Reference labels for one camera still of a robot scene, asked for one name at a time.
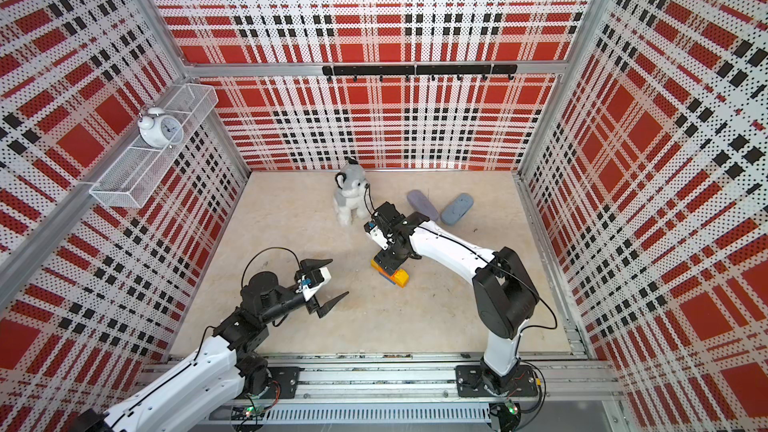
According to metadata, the long blue lego brick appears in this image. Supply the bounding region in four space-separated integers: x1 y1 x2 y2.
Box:
375 268 396 285

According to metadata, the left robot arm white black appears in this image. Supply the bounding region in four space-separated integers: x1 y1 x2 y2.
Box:
69 259 346 431

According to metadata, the purple grey oval case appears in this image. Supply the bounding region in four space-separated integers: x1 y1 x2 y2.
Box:
406 189 440 222

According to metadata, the grey white husky plush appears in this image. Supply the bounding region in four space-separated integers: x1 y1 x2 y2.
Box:
334 157 370 226

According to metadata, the blue grey oval case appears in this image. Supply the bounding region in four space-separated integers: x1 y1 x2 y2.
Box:
440 193 474 226

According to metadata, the white alarm clock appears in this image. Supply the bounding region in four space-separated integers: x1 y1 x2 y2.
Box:
137 107 184 149

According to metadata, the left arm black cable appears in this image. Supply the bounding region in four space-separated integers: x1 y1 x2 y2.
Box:
241 245 301 289

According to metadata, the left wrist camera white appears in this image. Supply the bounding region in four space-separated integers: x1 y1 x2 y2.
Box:
296 266 331 302

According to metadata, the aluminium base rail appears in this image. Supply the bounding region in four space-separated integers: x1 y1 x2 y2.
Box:
137 350 625 432

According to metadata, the black hook rail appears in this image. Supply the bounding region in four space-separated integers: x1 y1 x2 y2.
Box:
322 64 519 78

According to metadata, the white wire mesh shelf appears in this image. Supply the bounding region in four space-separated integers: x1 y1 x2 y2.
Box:
90 83 218 208

